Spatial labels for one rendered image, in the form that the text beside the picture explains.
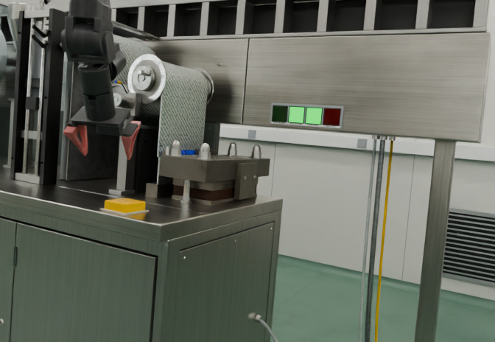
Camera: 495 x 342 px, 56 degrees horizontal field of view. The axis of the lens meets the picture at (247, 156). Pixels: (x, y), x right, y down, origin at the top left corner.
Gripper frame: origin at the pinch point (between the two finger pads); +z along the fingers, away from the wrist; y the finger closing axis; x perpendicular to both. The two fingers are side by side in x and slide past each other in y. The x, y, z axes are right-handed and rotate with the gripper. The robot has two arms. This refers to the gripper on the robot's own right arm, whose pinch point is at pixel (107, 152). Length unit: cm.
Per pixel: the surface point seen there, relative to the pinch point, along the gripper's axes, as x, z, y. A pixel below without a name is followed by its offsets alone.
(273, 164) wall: -266, 174, -29
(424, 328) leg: -22, 72, -87
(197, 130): -52, 23, -8
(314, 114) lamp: -54, 14, -46
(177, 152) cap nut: -29.9, 17.5, -6.9
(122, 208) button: -2.0, 16.7, -0.7
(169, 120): -41.8, 14.0, -1.9
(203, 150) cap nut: -28.0, 15.1, -15.0
